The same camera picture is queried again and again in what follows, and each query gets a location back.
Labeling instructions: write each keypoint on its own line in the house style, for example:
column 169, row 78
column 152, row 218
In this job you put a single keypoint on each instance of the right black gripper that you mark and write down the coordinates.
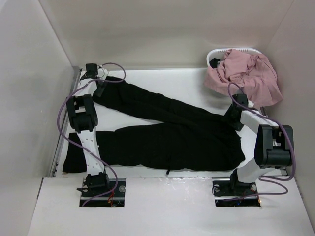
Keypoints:
column 238, row 126

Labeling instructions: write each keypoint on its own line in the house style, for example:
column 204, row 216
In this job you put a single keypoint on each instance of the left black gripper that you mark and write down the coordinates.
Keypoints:
column 99, row 92

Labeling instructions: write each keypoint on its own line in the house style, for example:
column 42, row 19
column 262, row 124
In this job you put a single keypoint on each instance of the black trousers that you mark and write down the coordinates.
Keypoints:
column 183, row 136

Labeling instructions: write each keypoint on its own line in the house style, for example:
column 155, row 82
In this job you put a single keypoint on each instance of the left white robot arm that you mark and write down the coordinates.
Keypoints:
column 83, row 119

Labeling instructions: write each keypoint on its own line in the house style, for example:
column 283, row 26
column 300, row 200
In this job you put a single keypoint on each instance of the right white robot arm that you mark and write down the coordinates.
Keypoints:
column 273, row 149

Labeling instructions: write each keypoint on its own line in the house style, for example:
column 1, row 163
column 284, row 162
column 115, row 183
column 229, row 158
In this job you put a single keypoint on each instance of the pink trousers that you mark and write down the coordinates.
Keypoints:
column 265, row 91

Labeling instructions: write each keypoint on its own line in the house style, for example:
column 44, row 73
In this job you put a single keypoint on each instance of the white laundry basket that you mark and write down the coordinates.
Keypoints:
column 221, row 54

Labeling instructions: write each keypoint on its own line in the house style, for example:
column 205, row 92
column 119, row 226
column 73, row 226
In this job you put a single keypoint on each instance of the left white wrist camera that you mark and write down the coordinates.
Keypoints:
column 102, row 72

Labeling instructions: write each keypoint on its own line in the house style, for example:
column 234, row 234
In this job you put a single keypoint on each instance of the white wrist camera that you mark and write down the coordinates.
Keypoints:
column 250, row 104
column 102, row 72

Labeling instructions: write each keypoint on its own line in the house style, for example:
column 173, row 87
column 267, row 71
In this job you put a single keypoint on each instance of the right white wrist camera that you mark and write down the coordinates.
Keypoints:
column 250, row 104

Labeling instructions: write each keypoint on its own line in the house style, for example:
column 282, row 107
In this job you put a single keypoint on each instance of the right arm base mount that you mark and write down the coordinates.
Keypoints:
column 227, row 194

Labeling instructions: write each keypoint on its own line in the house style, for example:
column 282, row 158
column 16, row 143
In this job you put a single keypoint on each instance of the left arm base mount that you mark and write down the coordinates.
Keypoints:
column 104, row 198

